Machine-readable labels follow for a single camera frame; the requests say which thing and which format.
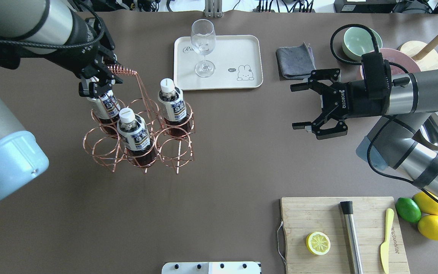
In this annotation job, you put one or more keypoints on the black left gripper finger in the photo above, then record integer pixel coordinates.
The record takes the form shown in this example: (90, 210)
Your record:
(106, 77)
(86, 85)

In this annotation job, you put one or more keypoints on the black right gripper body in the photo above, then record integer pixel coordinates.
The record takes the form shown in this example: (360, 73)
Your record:
(354, 102)

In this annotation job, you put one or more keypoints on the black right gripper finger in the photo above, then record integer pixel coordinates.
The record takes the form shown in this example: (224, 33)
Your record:
(321, 81)
(334, 111)

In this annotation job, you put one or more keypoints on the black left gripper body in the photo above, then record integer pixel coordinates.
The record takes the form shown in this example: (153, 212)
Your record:
(83, 42)

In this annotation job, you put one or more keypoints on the copper wire bottle basket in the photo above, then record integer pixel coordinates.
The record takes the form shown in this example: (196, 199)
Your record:
(108, 151)

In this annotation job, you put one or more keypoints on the tea bottle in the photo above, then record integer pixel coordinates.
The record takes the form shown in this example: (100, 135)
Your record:
(173, 108)
(106, 109)
(133, 131)

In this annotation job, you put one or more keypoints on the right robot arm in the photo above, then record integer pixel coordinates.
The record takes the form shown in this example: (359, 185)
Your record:
(402, 110)

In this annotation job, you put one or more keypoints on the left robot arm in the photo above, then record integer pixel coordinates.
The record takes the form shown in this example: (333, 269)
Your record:
(37, 35)

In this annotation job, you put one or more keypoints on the tea bottle back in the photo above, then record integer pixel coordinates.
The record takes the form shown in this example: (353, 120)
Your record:
(106, 109)

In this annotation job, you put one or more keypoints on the grey folded cloth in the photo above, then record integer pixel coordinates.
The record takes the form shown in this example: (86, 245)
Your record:
(295, 63)

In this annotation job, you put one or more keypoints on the green ceramic bowl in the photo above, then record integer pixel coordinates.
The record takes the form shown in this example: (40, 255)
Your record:
(356, 42)

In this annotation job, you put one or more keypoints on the pink bowl of ice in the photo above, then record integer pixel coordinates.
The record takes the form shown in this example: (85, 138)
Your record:
(397, 57)

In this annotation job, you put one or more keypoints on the steel muddler black tip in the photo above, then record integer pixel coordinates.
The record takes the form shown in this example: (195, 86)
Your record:
(348, 213)

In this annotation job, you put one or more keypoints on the wooden cup tree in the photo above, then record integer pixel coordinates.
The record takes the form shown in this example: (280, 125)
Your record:
(424, 54)

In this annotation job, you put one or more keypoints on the steel ice scoop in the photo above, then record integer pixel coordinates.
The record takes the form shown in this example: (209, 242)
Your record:
(427, 134)

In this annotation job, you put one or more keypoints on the cream rabbit tray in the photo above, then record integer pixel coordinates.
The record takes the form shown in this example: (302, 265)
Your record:
(237, 60)

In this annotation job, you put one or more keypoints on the bamboo cutting board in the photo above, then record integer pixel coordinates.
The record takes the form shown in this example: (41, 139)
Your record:
(303, 215)

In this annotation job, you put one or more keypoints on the green lime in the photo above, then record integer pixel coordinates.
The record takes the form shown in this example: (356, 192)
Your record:
(408, 210)

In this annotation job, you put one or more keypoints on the clear wine glass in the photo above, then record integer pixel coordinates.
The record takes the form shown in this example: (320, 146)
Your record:
(203, 40)

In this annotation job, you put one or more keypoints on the yellow lemon upper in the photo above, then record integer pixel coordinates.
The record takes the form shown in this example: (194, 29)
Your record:
(425, 203)

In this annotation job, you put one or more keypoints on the yellow lemon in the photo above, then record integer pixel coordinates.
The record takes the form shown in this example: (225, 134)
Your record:
(428, 227)
(425, 203)

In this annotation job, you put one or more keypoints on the half lemon slice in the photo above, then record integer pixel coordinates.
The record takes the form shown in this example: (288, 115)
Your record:
(318, 243)

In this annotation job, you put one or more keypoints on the yellow plastic knife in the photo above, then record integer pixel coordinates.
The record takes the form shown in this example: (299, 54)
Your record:
(384, 247)

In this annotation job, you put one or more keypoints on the yellow lemon lower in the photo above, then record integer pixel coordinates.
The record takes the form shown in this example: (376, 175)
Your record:
(428, 227)

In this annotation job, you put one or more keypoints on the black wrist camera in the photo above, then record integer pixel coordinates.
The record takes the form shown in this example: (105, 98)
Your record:
(376, 77)

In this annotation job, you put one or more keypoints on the aluminium frame post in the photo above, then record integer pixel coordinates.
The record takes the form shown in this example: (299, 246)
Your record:
(213, 9)

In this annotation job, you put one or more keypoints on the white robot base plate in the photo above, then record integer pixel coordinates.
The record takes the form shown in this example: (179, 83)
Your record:
(212, 267)

